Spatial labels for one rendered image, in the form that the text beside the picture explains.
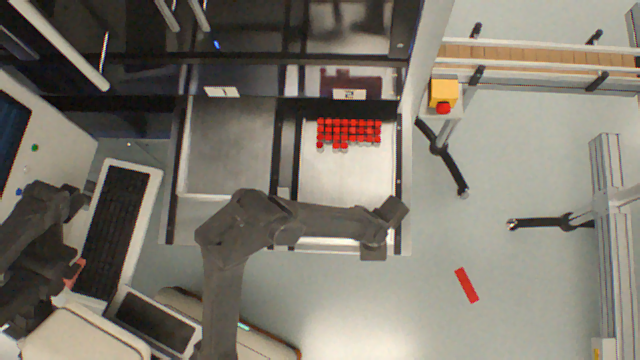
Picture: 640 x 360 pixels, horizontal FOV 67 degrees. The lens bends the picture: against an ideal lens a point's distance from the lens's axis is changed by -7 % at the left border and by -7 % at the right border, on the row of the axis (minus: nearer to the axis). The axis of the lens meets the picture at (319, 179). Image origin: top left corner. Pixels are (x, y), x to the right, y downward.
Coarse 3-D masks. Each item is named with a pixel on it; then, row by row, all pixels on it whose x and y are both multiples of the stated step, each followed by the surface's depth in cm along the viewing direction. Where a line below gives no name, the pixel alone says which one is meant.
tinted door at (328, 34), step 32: (224, 0) 98; (256, 0) 97; (288, 0) 97; (320, 0) 97; (352, 0) 96; (384, 0) 95; (224, 32) 110; (256, 32) 109; (288, 32) 109; (320, 32) 108; (352, 32) 107; (384, 32) 107
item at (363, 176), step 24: (312, 144) 147; (384, 144) 146; (312, 168) 146; (336, 168) 145; (360, 168) 145; (384, 168) 144; (312, 192) 144; (336, 192) 143; (360, 192) 143; (384, 192) 143; (312, 240) 140; (336, 240) 138
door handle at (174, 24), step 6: (156, 0) 86; (162, 0) 87; (174, 0) 94; (162, 6) 88; (168, 6) 89; (174, 6) 94; (162, 12) 90; (168, 12) 90; (174, 12) 94; (168, 18) 92; (174, 18) 93; (168, 24) 94; (174, 24) 94; (180, 24) 96; (174, 30) 96
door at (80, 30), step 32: (0, 0) 98; (32, 0) 98; (64, 0) 98; (96, 0) 98; (128, 0) 98; (32, 32) 111; (64, 32) 111; (96, 32) 111; (128, 32) 110; (160, 32) 110; (192, 32) 110
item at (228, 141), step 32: (192, 96) 153; (224, 96) 152; (192, 128) 150; (224, 128) 150; (256, 128) 149; (192, 160) 148; (224, 160) 147; (256, 160) 147; (192, 192) 146; (224, 192) 145
